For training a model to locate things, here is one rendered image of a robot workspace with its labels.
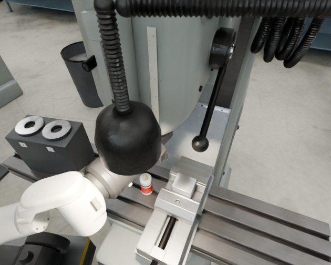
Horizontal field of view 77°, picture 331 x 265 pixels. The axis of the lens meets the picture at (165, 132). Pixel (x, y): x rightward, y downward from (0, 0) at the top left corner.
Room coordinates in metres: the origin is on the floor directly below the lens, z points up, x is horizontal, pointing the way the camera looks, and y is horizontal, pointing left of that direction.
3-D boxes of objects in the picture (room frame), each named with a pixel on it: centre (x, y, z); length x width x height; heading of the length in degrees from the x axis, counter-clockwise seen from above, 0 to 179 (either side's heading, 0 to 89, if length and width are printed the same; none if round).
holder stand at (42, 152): (0.50, 0.41, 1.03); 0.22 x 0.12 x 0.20; 79
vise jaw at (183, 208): (0.28, -0.03, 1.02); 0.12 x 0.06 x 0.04; 66
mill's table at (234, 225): (0.38, 0.07, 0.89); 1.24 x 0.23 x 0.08; 68
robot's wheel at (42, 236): (0.32, 0.58, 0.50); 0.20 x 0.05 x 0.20; 85
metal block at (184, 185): (0.33, -0.06, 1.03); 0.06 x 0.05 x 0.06; 66
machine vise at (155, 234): (0.30, -0.04, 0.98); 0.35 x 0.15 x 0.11; 156
